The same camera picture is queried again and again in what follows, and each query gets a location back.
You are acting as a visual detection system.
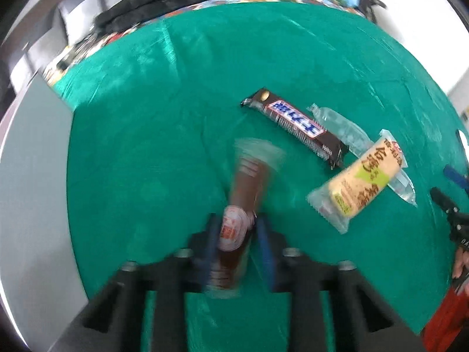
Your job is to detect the brown chocolate bar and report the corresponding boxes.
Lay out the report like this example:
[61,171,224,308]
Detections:
[241,88,349,169]

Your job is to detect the brown biscuit packet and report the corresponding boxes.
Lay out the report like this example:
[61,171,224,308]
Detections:
[207,138,284,299]

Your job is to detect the person right hand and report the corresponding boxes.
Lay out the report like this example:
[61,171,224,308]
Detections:
[451,247,468,296]

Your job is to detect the white cardboard box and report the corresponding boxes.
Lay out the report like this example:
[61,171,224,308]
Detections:
[1,75,87,351]

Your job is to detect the yellow rice cracker packet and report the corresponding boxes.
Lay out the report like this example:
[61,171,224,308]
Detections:
[307,130,407,234]

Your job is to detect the clear plastic packet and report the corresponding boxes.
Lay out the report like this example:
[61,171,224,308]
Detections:
[307,103,417,207]

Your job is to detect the orange red trousers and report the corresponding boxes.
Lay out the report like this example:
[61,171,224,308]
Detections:
[421,288,468,352]

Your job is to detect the black chair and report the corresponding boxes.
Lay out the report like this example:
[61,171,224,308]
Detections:
[357,0,387,24]

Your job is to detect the green satin cloth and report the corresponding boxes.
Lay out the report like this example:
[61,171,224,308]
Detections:
[55,2,468,332]

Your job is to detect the grey pillow far left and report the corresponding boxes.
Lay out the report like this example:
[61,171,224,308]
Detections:
[5,6,68,93]

